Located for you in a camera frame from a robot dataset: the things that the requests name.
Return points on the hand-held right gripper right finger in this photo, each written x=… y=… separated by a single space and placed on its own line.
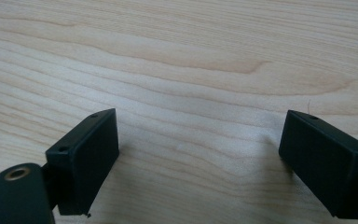
x=326 y=168

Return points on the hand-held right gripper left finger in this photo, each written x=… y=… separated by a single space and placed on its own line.
x=87 y=165

